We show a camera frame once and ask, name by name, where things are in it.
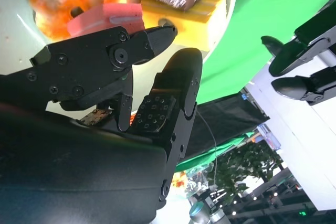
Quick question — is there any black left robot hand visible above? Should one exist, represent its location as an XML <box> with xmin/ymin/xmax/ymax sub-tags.
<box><xmin>261</xmin><ymin>3</ymin><xmax>336</xmax><ymax>106</ymax></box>

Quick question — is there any yellow layered cake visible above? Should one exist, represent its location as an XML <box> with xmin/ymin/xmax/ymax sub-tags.
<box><xmin>141</xmin><ymin>0</ymin><xmax>227</xmax><ymax>50</ymax></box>

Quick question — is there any clear bag of snacks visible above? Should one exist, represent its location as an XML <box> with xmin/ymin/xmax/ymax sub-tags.
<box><xmin>172</xmin><ymin>165</ymin><xmax>214</xmax><ymax>200</ymax></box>

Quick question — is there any pale green bowl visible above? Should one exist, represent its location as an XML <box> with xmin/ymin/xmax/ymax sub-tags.
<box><xmin>0</xmin><ymin>0</ymin><xmax>238</xmax><ymax>116</ymax></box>

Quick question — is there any green tablecloth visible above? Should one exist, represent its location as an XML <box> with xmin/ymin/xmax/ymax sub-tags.
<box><xmin>175</xmin><ymin>132</ymin><xmax>254</xmax><ymax>173</ymax></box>
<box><xmin>196</xmin><ymin>0</ymin><xmax>336</xmax><ymax>104</ymax></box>

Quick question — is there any black backdrop curtain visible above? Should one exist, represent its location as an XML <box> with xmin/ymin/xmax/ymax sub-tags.
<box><xmin>183</xmin><ymin>94</ymin><xmax>270</xmax><ymax>159</ymax></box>

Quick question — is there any salmon block cake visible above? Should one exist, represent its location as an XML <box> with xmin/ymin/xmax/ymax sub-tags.
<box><xmin>67</xmin><ymin>2</ymin><xmax>145</xmax><ymax>37</ymax></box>

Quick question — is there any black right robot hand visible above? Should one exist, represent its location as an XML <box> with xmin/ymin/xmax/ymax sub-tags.
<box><xmin>0</xmin><ymin>26</ymin><xmax>203</xmax><ymax>224</ymax></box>

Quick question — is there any green leafy plant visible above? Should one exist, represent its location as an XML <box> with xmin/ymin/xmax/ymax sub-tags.
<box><xmin>207</xmin><ymin>140</ymin><xmax>286</xmax><ymax>205</ymax></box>

